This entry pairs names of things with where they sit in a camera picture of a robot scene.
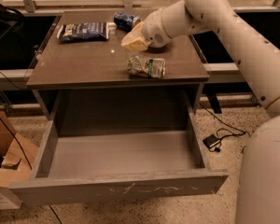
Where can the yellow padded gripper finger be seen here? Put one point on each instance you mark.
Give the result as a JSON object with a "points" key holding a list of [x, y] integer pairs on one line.
{"points": [[135, 33], [134, 42]]}

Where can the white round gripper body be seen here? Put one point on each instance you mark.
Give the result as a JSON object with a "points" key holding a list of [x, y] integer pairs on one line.
{"points": [[154, 29]]}

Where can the crushed silver 7up can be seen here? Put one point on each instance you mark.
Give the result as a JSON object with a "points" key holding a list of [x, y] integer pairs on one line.
{"points": [[144, 66]]}

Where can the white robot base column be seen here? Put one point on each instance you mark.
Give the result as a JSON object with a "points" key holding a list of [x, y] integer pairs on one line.
{"points": [[258, 197]]}

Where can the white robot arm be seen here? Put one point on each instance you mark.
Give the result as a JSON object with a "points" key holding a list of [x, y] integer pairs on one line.
{"points": [[257, 58]]}

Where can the blue soda can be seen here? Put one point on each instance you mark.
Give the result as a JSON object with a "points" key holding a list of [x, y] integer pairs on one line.
{"points": [[125, 21]]}

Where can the grey cabinet with glossy top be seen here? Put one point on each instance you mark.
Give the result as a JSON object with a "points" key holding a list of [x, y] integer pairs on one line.
{"points": [[86, 88]]}

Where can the open grey top drawer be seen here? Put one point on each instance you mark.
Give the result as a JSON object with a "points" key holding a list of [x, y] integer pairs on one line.
{"points": [[118, 145]]}

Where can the blue chip bag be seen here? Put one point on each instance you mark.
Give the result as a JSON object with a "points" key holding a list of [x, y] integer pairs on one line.
{"points": [[87, 31]]}

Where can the small black power adapter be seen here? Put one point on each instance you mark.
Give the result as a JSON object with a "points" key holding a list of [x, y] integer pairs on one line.
{"points": [[211, 141]]}

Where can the brown cardboard box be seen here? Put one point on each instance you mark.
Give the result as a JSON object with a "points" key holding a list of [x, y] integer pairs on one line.
{"points": [[17, 154]]}

